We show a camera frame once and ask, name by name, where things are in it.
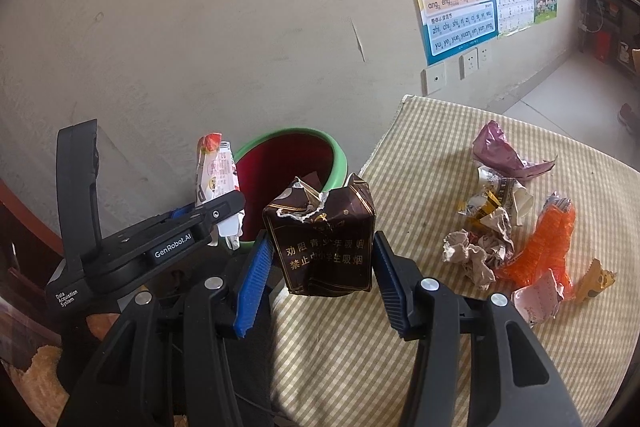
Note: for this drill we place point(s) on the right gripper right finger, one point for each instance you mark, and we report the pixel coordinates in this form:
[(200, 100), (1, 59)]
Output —
[(423, 310)]

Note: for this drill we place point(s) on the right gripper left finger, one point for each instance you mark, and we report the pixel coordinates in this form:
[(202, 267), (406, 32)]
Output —
[(225, 356)]

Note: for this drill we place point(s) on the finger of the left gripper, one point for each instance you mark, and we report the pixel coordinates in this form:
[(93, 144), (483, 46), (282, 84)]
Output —
[(190, 211), (76, 169)]

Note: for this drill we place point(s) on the white red snack wrapper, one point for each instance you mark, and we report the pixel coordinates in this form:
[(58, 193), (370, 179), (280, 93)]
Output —
[(215, 176)]

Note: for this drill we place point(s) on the brown cigarette carton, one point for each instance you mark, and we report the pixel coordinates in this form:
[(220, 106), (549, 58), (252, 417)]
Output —
[(323, 239)]

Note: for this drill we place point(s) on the crushed patterned paper cup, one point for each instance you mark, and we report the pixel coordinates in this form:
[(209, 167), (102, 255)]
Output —
[(512, 195)]

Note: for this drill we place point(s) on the pink foil snack bag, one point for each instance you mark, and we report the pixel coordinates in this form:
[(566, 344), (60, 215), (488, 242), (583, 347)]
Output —
[(492, 149)]

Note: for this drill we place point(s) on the red green-rimmed trash bin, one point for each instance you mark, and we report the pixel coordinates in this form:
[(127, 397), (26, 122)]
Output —
[(269, 163)]

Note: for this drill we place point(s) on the crumpled beige paper ball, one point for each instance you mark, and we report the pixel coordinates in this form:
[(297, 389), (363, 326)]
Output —
[(483, 249)]

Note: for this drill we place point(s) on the pink white paper scrap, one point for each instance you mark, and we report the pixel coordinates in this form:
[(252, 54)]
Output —
[(540, 301)]

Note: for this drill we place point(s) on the yellow foil snack wrapper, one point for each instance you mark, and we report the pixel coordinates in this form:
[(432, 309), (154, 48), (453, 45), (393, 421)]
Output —
[(481, 211)]

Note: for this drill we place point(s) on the orange plastic wrapper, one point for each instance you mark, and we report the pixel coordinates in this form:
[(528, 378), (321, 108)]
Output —
[(546, 249)]

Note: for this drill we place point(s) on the small yellow toy piece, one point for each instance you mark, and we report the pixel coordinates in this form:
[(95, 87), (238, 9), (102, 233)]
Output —
[(595, 280)]

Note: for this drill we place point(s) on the red slippers on floor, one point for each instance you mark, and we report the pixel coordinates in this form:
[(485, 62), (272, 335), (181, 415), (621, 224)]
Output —
[(629, 119)]

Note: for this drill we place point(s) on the dark metal shelf rack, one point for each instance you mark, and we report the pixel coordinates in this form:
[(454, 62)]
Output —
[(608, 30)]

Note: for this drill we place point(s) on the white wall power socket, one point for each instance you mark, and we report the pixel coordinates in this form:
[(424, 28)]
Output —
[(469, 63)]

